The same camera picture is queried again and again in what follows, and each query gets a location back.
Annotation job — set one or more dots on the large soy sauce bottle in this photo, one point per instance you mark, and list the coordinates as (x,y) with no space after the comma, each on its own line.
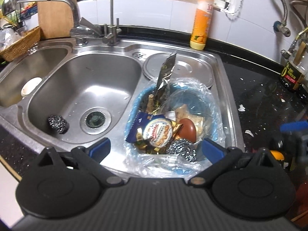
(294,72)

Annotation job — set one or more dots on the crinkled clear foil wrapper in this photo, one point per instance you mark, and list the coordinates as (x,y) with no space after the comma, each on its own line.
(163,79)

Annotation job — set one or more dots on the brown toy egg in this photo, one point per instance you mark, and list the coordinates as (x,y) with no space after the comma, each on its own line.
(187,130)

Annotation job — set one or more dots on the blue cookie snack packet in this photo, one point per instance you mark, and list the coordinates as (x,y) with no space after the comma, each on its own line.
(156,131)

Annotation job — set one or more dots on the white paper scrap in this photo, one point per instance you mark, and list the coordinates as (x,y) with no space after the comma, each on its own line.
(241,108)

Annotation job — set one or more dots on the thin drinking water tap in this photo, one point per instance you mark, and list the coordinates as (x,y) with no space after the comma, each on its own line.
(113,29)

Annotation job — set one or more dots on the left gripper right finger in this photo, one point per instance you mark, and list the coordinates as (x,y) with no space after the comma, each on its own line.
(215,152)

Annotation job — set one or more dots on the blue bin with plastic liner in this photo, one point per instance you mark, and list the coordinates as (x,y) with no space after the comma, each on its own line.
(145,161)

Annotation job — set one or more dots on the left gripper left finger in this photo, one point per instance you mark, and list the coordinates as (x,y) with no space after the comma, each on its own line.
(97,151)

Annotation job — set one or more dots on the steel wool ball in sink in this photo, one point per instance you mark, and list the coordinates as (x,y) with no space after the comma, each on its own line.
(58,124)

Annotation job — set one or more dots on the stainless steel sink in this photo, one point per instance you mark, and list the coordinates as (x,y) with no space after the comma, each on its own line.
(59,78)

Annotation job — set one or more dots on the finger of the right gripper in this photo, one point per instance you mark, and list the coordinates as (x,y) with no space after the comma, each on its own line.
(294,126)

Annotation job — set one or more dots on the sink drain strainer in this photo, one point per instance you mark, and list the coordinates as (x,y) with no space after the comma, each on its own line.
(95,121)

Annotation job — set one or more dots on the orange dish soap bottle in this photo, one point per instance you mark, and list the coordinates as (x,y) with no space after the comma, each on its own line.
(201,25)

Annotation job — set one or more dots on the dish drying rack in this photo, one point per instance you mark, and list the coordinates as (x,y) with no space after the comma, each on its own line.
(19,19)

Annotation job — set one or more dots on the steel wool ball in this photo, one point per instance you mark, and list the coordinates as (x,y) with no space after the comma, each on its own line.
(58,124)
(184,148)

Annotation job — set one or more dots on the wall water valve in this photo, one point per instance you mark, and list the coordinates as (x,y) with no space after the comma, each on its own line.
(279,27)

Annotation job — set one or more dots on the wooden cutting board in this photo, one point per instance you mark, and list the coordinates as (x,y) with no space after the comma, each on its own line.
(55,19)

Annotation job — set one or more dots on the main sink faucet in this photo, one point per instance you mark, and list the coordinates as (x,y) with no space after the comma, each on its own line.
(82,29)

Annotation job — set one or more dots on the clear plastic bag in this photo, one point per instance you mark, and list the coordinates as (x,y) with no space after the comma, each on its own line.
(182,112)

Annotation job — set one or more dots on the round sink lid cover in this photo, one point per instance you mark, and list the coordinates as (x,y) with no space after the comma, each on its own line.
(185,66)

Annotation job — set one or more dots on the wicker basket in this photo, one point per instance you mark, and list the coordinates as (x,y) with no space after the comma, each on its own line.
(21,46)

